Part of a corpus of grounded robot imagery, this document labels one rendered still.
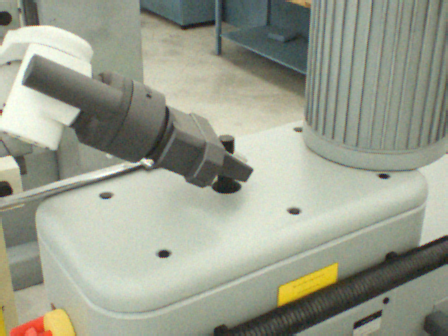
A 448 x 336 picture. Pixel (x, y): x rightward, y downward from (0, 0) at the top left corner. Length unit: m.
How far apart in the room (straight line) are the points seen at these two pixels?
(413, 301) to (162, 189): 0.42
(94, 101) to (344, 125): 0.34
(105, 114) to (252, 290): 0.25
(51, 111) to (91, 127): 0.04
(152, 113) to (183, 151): 0.06
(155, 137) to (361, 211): 0.26
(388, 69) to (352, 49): 0.05
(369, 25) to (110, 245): 0.39
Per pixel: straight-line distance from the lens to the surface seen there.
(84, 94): 0.68
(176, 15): 8.32
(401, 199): 0.86
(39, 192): 0.83
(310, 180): 0.85
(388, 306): 0.97
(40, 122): 0.71
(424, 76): 0.86
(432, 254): 0.90
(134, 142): 0.73
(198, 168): 0.74
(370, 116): 0.86
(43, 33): 0.73
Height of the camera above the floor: 2.30
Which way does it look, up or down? 27 degrees down
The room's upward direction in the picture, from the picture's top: straight up
